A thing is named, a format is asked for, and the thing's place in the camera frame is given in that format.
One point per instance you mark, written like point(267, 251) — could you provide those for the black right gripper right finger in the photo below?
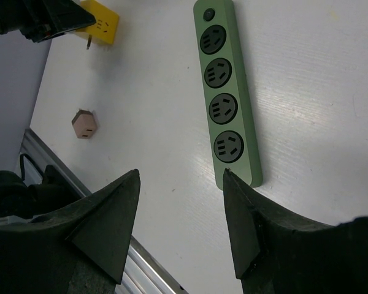
point(275, 250)

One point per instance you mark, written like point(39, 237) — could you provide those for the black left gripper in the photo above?
point(43, 20)

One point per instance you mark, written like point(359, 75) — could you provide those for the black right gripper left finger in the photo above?
point(80, 248)

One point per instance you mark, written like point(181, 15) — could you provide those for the yellow plug adapter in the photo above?
point(103, 32)

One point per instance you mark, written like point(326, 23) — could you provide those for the brown plug adapter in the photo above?
point(84, 124)

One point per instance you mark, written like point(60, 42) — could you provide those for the green power strip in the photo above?
point(230, 119)

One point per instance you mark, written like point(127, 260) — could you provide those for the aluminium rail frame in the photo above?
point(141, 273)

